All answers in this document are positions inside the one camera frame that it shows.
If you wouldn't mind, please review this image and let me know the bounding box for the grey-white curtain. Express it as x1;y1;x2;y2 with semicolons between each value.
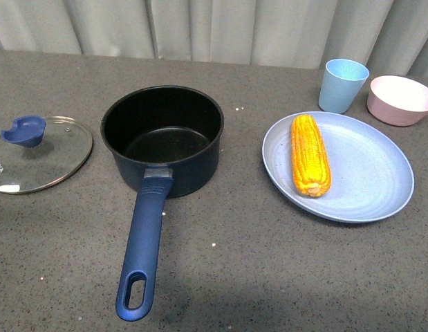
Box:
0;1;428;77

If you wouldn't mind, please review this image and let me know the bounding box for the glass pot lid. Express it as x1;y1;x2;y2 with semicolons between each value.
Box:
0;116;93;194

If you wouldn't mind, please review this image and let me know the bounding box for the pink bowl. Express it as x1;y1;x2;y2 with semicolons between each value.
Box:
366;75;428;127

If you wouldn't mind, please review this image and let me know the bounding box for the dark blue saucepan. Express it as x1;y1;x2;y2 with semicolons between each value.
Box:
101;86;224;322

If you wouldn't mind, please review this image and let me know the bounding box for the yellow corn cob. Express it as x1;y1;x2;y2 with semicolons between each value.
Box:
290;114;332;197

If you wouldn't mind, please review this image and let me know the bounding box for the light blue plate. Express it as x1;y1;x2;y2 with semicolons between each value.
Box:
262;111;415;223

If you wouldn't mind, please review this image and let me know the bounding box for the light blue cup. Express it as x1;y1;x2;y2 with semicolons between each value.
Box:
318;59;370;114

